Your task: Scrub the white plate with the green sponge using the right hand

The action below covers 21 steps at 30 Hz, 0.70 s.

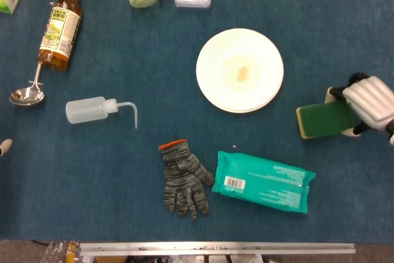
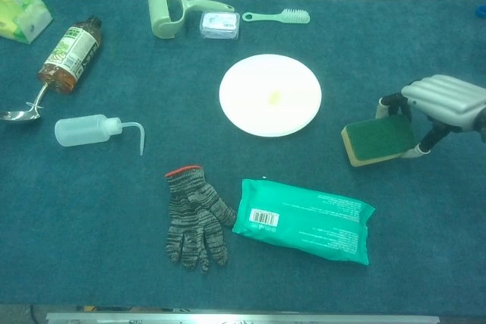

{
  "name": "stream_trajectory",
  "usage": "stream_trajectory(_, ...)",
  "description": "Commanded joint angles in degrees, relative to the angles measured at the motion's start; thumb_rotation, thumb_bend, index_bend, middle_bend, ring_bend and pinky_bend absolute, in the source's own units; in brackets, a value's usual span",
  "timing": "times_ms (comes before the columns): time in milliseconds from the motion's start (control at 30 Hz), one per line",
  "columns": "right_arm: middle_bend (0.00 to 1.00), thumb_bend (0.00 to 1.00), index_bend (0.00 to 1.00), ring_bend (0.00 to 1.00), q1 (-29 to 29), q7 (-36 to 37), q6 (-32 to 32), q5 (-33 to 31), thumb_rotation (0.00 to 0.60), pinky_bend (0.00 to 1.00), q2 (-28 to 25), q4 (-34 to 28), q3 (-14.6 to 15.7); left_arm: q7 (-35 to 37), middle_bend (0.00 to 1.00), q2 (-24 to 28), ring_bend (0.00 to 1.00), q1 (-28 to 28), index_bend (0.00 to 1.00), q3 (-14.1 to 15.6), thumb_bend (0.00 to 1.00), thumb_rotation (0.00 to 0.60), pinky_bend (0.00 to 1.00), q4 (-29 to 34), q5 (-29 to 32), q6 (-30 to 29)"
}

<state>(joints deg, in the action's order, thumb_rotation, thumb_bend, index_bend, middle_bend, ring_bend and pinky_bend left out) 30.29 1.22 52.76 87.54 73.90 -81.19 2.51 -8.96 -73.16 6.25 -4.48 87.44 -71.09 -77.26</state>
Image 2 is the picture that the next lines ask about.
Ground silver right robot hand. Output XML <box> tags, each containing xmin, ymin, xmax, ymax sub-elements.
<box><xmin>374</xmin><ymin>74</ymin><xmax>486</xmax><ymax>160</ymax></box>

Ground green yellow sponge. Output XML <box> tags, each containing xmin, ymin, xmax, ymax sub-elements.
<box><xmin>341</xmin><ymin>115</ymin><xmax>418</xmax><ymax>168</ymax></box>

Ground white round plate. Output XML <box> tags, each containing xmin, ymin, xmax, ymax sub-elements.
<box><xmin>219</xmin><ymin>55</ymin><xmax>323</xmax><ymax>137</ymax></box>

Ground teal wet wipes pack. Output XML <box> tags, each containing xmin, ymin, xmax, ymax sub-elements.
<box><xmin>232</xmin><ymin>178</ymin><xmax>376</xmax><ymax>266</ymax></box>

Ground pale green scrub brush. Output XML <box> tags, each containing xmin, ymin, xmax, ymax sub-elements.
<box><xmin>241</xmin><ymin>7</ymin><xmax>311</xmax><ymax>24</ymax></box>

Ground clear box purple contents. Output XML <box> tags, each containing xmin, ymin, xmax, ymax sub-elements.
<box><xmin>199</xmin><ymin>11</ymin><xmax>241</xmax><ymax>41</ymax></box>

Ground grey knit glove orange cuff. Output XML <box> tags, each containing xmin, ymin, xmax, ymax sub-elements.
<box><xmin>164</xmin><ymin>165</ymin><xmax>237</xmax><ymax>275</ymax></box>

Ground pale green lint roller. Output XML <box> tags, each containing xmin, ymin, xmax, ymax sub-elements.
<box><xmin>147</xmin><ymin>0</ymin><xmax>235</xmax><ymax>39</ymax></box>

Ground teal felt table cover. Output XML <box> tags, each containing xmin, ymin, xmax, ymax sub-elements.
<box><xmin>0</xmin><ymin>0</ymin><xmax>486</xmax><ymax>307</ymax></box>

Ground clear squeeze wash bottle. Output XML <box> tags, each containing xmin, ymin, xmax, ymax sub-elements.
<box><xmin>54</xmin><ymin>114</ymin><xmax>146</xmax><ymax>157</ymax></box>

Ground amber bottle with label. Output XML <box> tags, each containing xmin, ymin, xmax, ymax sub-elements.
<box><xmin>36</xmin><ymin>15</ymin><xmax>103</xmax><ymax>94</ymax></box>

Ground shiny metal ladle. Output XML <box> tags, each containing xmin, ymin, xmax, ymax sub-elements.
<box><xmin>0</xmin><ymin>83</ymin><xmax>50</xmax><ymax>123</ymax></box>

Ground green tissue pack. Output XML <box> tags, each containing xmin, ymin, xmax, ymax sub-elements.
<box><xmin>0</xmin><ymin>0</ymin><xmax>53</xmax><ymax>46</ymax></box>

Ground aluminium frame rail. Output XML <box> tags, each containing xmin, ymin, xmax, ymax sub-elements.
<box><xmin>45</xmin><ymin>312</ymin><xmax>440</xmax><ymax>324</ymax></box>

